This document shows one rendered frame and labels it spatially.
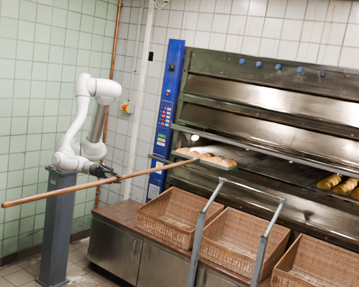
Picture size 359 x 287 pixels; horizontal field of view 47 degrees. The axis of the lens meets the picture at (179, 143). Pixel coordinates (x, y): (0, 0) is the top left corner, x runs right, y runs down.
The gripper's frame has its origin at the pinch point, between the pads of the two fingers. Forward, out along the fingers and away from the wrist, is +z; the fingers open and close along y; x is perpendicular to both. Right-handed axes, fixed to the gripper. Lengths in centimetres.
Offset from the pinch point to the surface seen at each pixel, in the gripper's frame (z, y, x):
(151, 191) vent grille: -51, 47, -113
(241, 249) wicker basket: 53, 60, -101
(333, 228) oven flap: 114, 22, -111
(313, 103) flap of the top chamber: 79, -63, -114
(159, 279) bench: 7, 92, -61
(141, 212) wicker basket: -25, 48, -66
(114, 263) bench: -41, 99, -62
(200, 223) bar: 36, 32, -54
